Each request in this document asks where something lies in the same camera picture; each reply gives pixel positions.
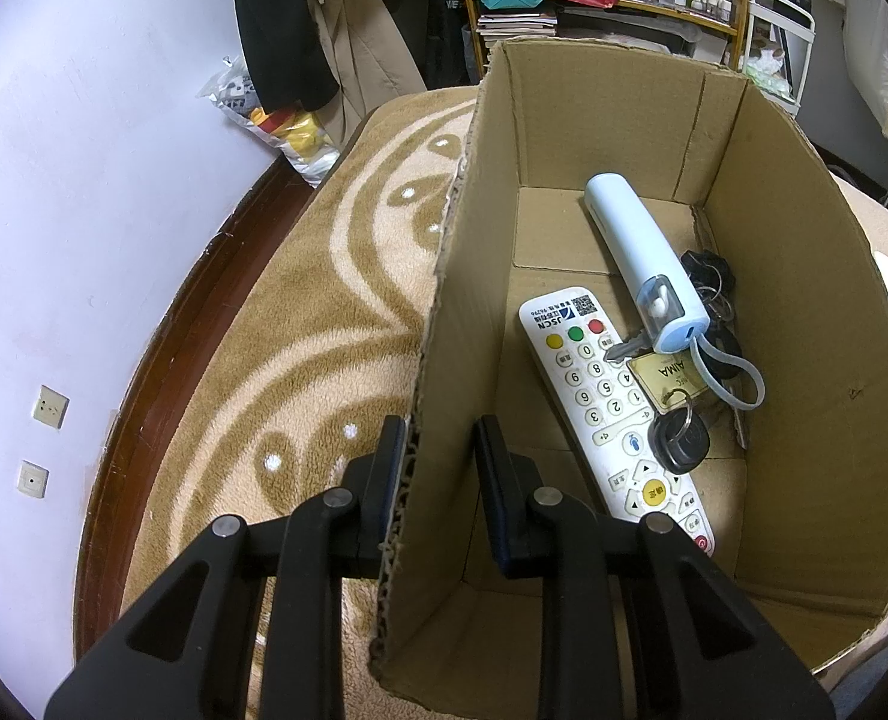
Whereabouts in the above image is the bunch of keys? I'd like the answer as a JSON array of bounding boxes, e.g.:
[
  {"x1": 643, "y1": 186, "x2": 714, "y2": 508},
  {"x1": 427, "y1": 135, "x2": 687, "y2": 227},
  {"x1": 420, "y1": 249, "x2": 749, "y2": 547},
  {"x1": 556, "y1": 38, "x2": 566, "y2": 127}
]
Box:
[{"x1": 605, "y1": 249, "x2": 745, "y2": 475}]

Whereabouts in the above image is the green tissue pack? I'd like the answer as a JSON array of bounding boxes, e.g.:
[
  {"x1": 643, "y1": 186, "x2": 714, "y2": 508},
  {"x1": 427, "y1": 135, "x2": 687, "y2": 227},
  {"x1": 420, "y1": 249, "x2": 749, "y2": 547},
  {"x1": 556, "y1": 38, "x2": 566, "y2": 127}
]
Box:
[{"x1": 744, "y1": 52, "x2": 797, "y2": 95}]

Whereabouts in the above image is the cardboard box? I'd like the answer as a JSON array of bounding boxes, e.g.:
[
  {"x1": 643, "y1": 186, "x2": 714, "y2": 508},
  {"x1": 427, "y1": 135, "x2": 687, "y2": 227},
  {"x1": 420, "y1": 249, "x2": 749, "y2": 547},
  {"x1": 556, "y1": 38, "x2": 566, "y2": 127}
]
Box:
[{"x1": 369, "y1": 34, "x2": 888, "y2": 706}]

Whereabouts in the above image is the wooden shelf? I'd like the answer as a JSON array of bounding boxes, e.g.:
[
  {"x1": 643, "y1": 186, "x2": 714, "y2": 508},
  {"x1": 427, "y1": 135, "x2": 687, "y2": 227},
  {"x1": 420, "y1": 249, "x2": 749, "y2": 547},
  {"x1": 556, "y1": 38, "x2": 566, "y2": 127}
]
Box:
[{"x1": 451, "y1": 0, "x2": 752, "y2": 87}]

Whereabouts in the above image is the white remote control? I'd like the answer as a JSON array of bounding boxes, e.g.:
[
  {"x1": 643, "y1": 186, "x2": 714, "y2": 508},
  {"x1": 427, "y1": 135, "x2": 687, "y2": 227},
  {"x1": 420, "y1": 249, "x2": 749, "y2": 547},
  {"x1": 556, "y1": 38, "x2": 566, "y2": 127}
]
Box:
[{"x1": 519, "y1": 286, "x2": 716, "y2": 557}]

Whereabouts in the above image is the beige trench coat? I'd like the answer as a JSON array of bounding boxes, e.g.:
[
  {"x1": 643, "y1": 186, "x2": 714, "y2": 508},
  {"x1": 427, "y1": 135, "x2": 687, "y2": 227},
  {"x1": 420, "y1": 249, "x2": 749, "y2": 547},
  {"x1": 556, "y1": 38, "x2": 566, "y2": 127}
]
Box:
[{"x1": 301, "y1": 0, "x2": 430, "y2": 143}]

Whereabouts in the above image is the white trolley cart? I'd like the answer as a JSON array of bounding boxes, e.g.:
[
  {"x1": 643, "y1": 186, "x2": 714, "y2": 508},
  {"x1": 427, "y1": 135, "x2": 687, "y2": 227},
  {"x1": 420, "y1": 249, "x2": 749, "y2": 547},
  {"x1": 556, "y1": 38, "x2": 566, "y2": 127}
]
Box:
[{"x1": 740, "y1": 0, "x2": 816, "y2": 117}]

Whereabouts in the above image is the plastic bag of toys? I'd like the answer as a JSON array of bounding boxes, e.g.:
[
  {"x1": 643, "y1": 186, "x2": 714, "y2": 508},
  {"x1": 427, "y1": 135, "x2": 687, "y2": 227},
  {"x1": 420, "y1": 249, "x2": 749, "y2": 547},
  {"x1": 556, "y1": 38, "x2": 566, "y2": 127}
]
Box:
[{"x1": 196, "y1": 56, "x2": 344, "y2": 188}]

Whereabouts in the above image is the dark hanging garment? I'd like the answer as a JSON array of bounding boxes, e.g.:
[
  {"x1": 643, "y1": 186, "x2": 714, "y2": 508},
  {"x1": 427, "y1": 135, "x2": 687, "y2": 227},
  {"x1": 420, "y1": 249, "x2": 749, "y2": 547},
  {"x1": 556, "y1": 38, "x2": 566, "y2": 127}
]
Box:
[{"x1": 384, "y1": 0, "x2": 475, "y2": 91}]

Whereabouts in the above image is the black coat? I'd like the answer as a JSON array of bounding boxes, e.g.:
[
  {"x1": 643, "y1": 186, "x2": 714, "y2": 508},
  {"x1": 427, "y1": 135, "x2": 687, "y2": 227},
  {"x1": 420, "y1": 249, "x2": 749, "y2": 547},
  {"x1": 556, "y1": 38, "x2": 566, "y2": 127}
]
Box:
[{"x1": 226, "y1": 0, "x2": 340, "y2": 113}]

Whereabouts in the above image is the pale blue power bank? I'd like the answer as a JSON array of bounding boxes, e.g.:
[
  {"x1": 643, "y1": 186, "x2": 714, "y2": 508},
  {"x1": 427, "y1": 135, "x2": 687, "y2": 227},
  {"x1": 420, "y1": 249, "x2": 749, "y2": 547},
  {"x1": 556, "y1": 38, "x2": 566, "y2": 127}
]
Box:
[{"x1": 584, "y1": 174, "x2": 764, "y2": 410}]

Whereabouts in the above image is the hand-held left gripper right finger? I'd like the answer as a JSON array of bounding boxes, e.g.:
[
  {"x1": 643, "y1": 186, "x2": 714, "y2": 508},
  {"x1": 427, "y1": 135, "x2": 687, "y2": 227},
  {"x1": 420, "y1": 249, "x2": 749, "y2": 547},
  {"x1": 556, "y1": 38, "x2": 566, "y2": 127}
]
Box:
[{"x1": 474, "y1": 414, "x2": 839, "y2": 720}]

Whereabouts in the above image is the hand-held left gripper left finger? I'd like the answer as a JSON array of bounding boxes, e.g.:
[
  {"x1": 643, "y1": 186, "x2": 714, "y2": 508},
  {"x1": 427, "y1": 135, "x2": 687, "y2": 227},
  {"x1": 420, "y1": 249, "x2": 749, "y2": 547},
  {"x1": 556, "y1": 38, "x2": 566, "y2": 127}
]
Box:
[{"x1": 43, "y1": 414, "x2": 407, "y2": 720}]

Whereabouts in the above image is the stack of books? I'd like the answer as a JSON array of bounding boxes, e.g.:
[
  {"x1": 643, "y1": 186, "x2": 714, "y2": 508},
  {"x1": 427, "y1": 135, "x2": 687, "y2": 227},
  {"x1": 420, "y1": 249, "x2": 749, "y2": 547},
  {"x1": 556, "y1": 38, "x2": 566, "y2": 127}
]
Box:
[{"x1": 474, "y1": 4, "x2": 704, "y2": 61}]

